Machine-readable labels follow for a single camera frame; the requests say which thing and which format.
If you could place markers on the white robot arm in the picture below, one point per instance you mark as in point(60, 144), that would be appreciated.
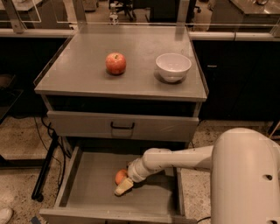
point(244, 166)

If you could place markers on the open grey middle drawer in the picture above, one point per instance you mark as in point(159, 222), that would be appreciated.
point(87, 195)

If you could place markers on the black office chair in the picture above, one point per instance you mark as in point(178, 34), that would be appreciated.
point(123, 5)

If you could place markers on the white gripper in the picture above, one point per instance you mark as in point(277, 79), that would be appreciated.
point(134, 173)

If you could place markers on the grey drawer cabinet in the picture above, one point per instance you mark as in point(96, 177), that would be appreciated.
point(78, 80)

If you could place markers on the black table leg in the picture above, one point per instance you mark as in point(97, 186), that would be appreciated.
point(37, 191)

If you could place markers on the clear water bottle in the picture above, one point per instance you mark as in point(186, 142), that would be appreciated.
point(113, 15)

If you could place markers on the white ceramic bowl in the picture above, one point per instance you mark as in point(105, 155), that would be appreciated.
point(173, 67)

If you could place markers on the closed grey top drawer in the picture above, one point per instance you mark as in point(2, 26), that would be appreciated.
point(147, 127)

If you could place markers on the white shoe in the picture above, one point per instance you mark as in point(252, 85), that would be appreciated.
point(5, 215)

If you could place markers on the red apple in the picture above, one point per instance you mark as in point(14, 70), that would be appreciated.
point(115, 63)

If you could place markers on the black drawer handle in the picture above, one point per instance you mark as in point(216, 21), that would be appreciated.
point(131, 127)

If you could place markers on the orange fruit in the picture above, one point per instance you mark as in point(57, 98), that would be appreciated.
point(120, 176)

